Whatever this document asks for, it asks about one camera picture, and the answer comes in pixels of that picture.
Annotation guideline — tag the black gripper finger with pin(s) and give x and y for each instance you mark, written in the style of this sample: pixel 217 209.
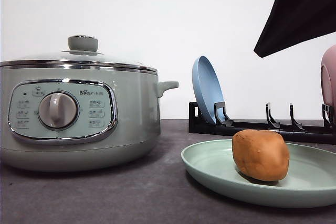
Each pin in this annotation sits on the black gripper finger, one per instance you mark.
pixel 293 22

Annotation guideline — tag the brown potato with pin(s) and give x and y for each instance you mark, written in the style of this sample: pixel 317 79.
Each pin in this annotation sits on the brown potato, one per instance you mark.
pixel 261 155

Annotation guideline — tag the green plate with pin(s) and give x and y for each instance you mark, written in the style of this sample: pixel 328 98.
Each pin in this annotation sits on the green plate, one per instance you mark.
pixel 310 176

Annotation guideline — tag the glass steamer lid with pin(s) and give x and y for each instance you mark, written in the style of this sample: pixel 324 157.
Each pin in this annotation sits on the glass steamer lid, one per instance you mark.
pixel 82 54

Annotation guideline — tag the pink plate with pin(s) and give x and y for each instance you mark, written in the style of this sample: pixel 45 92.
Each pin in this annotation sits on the pink plate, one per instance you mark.
pixel 328 79

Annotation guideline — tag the blue plate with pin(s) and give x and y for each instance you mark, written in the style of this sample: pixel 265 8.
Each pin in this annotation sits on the blue plate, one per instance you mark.
pixel 207 88

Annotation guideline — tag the green electric steamer pot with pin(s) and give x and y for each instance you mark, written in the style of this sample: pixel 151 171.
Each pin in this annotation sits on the green electric steamer pot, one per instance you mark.
pixel 66 118

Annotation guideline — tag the black dish rack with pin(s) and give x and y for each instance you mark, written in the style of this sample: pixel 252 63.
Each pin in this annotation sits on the black dish rack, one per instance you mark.
pixel 296 130

